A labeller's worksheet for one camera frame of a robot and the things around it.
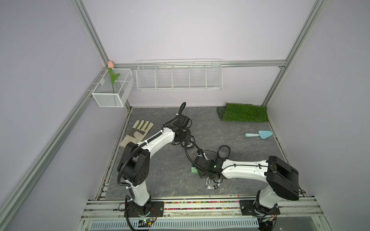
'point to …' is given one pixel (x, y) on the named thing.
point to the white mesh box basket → (103, 93)
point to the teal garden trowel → (263, 134)
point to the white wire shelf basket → (179, 74)
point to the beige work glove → (138, 133)
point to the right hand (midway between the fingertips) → (202, 166)
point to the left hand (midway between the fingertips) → (187, 137)
